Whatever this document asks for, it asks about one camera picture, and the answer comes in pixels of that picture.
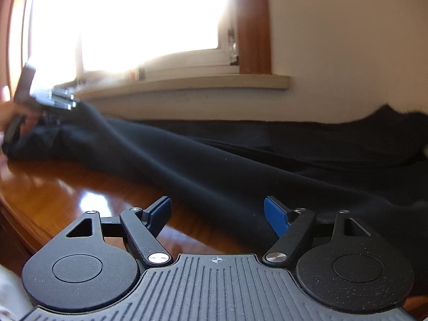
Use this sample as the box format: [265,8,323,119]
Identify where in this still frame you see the black Nike sweatpants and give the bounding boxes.
[6,102,427,295]

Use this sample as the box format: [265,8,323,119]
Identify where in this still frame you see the person's left hand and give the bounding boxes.
[0,101,44,161]

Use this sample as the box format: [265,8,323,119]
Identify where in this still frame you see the small orange picture carton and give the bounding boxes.
[135,67,146,81]

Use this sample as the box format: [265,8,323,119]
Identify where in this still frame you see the clear blind pull handle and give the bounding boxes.
[227,27,239,66]

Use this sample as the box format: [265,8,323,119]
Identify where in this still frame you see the brown wooden window frame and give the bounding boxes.
[236,0,271,75]

